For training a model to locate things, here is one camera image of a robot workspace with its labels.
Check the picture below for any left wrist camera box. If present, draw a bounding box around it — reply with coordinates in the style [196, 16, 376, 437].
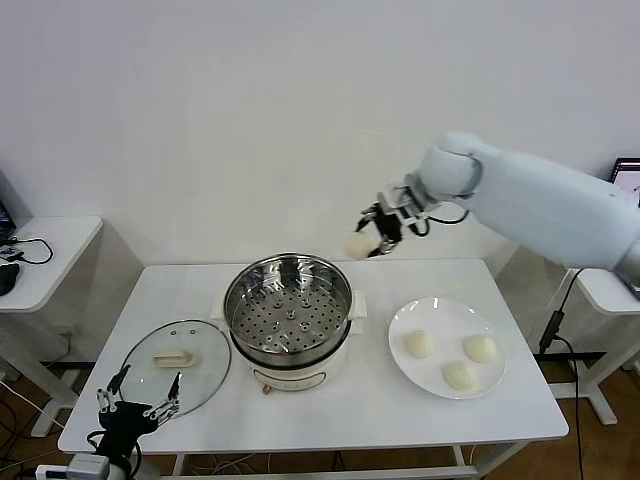
[34, 452, 109, 480]

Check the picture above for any glass lid with cream handle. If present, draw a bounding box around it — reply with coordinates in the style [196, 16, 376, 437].
[119, 319, 233, 420]

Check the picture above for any stainless steel steamer basket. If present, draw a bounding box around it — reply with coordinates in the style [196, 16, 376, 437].
[223, 253, 353, 354]

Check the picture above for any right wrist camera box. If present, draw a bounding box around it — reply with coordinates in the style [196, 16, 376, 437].
[378, 185, 429, 224]

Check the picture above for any black laptop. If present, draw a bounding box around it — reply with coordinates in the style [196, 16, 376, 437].
[0, 169, 16, 234]

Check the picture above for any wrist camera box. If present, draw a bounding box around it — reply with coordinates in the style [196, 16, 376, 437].
[34, 452, 109, 480]
[378, 185, 429, 224]

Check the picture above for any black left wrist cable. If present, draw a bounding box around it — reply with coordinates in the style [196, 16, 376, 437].
[86, 431, 145, 479]

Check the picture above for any cream electric cooker base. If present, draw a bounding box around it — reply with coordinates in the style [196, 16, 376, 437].
[209, 289, 370, 397]

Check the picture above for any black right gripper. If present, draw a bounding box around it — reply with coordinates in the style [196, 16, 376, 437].
[355, 202, 405, 260]

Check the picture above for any black computer mouse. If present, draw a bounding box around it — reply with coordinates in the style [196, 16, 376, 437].
[0, 262, 21, 297]

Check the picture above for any white rectangular table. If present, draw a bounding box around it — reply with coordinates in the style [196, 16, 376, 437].
[58, 258, 570, 480]

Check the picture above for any white steamed baozi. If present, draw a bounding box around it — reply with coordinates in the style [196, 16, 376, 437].
[443, 360, 484, 390]
[346, 230, 379, 260]
[404, 331, 437, 360]
[463, 334, 500, 365]

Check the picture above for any white round plate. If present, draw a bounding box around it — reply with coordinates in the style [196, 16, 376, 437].
[388, 298, 508, 401]

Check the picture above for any black looped cable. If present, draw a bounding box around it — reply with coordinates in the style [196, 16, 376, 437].
[9, 237, 55, 267]

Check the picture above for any black cable with adapter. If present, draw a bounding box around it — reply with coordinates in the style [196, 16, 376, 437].
[538, 269, 587, 480]

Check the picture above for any grey laptop with video windows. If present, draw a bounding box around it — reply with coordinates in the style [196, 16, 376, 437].
[610, 157, 640, 207]

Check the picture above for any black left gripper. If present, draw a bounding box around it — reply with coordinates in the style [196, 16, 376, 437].
[95, 364, 183, 459]

